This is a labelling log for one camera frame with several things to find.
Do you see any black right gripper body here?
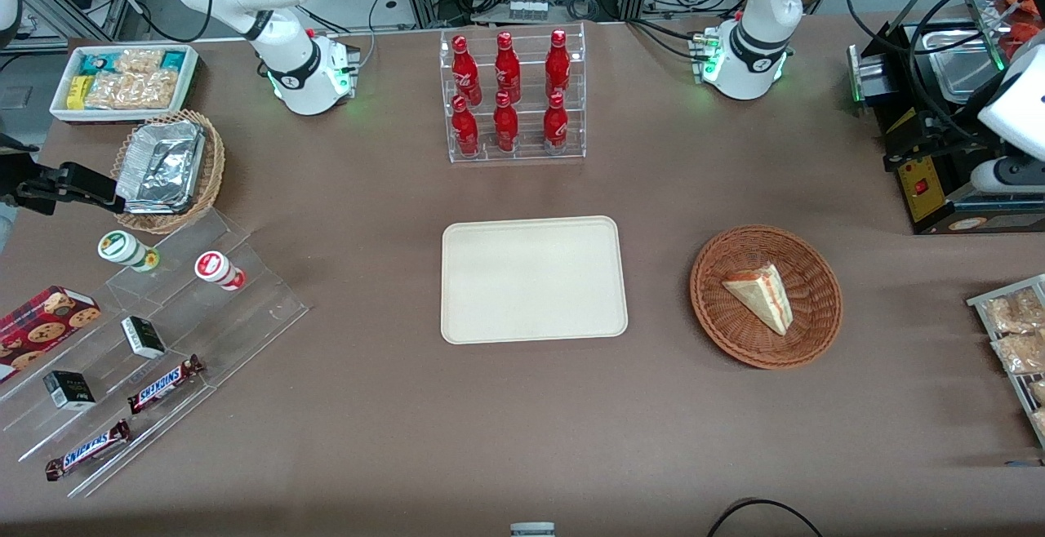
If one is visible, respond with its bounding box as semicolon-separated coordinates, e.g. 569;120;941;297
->
0;160;62;216

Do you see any triangular sandwich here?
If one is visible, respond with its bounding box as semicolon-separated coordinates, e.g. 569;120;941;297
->
722;264;794;337

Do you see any light wicker basket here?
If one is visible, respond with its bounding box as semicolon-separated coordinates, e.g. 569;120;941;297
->
109;109;226;235

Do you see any cream plastic tray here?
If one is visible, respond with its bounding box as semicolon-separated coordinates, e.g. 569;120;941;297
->
440;215;629;346

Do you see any round brown wicker basket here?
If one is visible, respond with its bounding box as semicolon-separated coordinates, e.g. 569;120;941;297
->
689;224;844;371

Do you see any tray of packaged snacks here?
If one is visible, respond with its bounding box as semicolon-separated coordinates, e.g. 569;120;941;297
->
967;273;1045;449

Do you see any green lid yoghurt cup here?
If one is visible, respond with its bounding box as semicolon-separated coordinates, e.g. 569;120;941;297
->
97;230;161;273

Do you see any stack of foil trays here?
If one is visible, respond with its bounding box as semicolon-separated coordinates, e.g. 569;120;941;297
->
115;120;207;215

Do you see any white rectangular snack bin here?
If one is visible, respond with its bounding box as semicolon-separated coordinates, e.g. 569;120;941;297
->
50;44;200;125

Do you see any large clear rice cracker bag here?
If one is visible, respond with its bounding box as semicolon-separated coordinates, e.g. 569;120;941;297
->
85;69;180;111

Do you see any small clear rice cracker bag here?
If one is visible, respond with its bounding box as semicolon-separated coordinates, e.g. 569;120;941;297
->
113;48;165;75

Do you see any red cookie box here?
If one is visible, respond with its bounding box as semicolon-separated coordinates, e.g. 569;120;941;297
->
0;285;102;384

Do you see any red lid yoghurt cup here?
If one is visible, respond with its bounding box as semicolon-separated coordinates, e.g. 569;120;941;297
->
193;251;247;292

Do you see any small black box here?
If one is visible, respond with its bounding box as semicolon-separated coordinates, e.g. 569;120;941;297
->
120;316;167;361
42;370;97;412

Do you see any clear acrylic stepped stand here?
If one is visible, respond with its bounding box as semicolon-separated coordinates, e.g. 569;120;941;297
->
0;208;310;498

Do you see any snickers bar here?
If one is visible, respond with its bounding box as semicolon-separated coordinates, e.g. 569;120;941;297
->
44;419;132;482
126;354;206;416

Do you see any red cola bottle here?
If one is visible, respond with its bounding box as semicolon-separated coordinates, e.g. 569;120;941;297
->
451;34;483;108
545;29;572;100
492;91;520;153
542;92;570;155
494;31;523;104
451;95;481;158

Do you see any clear acrylic bottle rack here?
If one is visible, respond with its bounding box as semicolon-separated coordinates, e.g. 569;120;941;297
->
438;22;588;165

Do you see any black machine with yellow label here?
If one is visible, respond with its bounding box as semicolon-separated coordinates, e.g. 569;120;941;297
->
847;20;1045;237

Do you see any steel pan with orange food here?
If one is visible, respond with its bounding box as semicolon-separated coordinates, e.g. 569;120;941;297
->
953;0;1045;74

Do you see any thin black looped cable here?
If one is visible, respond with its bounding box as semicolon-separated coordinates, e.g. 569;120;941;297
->
705;498;826;537

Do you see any thick black cable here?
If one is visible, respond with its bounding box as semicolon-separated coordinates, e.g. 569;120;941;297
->
905;0;1025;142

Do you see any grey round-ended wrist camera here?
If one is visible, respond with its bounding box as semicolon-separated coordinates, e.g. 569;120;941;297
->
970;155;1045;195

